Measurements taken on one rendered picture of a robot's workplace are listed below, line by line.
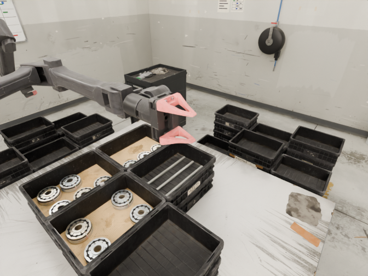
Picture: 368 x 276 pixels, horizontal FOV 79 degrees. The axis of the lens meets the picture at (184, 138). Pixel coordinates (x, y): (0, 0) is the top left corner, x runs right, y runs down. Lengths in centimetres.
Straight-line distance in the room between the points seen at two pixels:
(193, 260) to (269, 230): 47
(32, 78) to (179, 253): 84
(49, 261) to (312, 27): 362
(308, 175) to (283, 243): 106
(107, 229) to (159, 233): 23
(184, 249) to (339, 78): 321
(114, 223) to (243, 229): 63
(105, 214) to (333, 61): 333
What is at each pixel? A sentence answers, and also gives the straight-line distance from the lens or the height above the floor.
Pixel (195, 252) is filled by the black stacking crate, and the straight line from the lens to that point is 100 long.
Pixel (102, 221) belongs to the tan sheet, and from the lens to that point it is 114.
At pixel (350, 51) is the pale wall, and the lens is 366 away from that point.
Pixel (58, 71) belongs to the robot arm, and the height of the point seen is 148.
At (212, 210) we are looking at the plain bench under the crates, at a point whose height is 70.
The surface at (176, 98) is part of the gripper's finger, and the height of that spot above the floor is 151.
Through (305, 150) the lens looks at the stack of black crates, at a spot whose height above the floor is 52.
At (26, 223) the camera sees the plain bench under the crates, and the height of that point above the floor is 70.
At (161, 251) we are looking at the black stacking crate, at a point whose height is 83.
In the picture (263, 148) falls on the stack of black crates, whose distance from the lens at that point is 218.
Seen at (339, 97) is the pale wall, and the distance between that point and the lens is 381.
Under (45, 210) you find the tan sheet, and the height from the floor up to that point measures 83.
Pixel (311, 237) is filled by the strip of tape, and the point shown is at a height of 70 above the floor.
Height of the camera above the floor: 170
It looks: 33 degrees down
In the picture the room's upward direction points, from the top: straight up
